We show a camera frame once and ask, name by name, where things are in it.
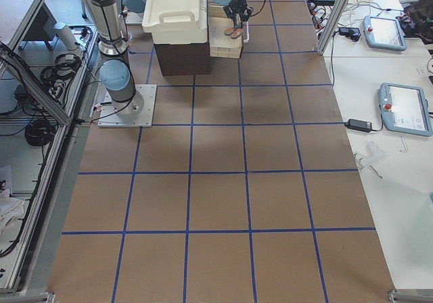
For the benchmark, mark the grey scissors orange handles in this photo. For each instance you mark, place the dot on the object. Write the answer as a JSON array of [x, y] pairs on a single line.
[[233, 33]]

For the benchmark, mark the wooden drawer with white handle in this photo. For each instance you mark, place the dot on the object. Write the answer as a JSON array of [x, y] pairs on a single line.
[[220, 44]]

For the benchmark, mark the dark brown wooden cabinet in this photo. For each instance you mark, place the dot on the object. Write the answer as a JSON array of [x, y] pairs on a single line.
[[187, 59]]

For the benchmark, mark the blue teach pendant far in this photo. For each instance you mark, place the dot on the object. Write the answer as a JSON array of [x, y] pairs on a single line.
[[384, 33]]

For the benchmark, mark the blue teach pendant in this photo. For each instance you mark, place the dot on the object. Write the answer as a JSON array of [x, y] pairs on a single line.
[[404, 109], [384, 33]]

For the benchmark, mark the black small power adapter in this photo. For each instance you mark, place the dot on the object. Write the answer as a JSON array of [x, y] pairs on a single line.
[[358, 125]]

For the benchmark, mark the blue teach pendant near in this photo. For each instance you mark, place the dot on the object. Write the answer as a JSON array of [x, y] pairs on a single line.
[[404, 109]]

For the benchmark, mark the clear plastic part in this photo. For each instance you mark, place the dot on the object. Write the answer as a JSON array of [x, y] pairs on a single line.
[[373, 154]]

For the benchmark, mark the aluminium frame post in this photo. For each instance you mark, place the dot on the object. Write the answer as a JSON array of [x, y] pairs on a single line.
[[332, 21]]

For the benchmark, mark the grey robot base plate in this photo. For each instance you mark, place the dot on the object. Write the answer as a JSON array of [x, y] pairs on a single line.
[[138, 113]]

